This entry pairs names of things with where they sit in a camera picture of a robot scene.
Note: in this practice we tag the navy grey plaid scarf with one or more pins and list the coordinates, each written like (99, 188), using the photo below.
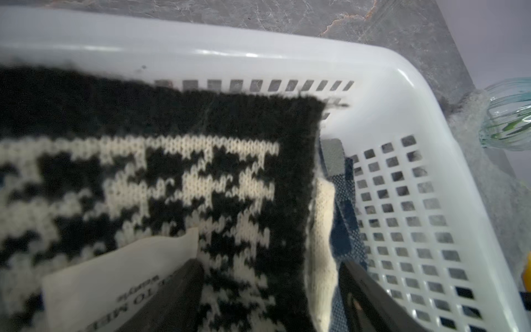
(345, 239)

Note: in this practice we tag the white plastic perforated basket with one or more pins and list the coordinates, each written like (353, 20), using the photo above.
(430, 242)

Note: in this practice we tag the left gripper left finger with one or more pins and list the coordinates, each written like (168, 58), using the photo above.
(175, 306)

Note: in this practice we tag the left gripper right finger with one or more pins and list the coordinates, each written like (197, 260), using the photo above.
(367, 306)

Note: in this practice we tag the black white houndstooth scarf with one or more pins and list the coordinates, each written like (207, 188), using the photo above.
(91, 166)

